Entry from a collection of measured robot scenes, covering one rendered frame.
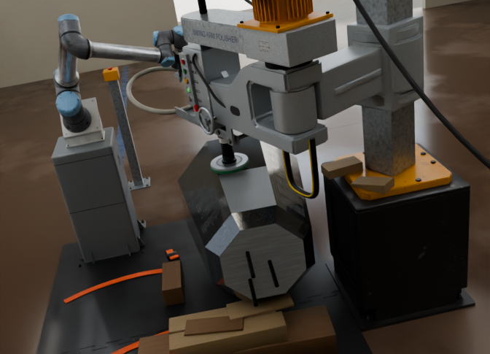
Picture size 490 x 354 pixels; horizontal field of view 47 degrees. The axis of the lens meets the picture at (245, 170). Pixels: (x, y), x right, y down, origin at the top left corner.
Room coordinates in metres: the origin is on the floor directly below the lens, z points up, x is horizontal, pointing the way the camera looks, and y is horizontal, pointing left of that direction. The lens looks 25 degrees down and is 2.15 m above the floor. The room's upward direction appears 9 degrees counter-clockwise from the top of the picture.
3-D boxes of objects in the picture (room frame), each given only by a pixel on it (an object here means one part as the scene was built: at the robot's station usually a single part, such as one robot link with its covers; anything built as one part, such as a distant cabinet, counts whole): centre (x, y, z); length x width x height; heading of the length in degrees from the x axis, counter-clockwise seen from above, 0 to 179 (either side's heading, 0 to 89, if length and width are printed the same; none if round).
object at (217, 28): (2.56, -0.10, 1.62); 0.96 x 0.25 x 0.17; 30
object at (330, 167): (2.71, -0.52, 0.81); 0.20 x 0.10 x 0.05; 104
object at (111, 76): (4.65, 0.97, 0.54); 0.20 x 0.20 x 1.09; 6
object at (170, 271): (2.95, 0.56, 0.07); 0.30 x 0.12 x 0.12; 3
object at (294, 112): (2.30, -0.25, 1.34); 0.19 x 0.19 x 0.20
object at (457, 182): (2.69, -0.77, 0.37); 0.66 x 0.66 x 0.74; 6
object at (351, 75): (2.57, -0.61, 1.36); 0.74 x 0.34 x 0.25; 127
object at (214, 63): (2.80, 0.04, 1.32); 0.36 x 0.22 x 0.45; 30
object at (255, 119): (2.52, -0.11, 1.30); 0.74 x 0.23 x 0.49; 30
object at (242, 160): (2.87, 0.08, 0.87); 0.21 x 0.21 x 0.01
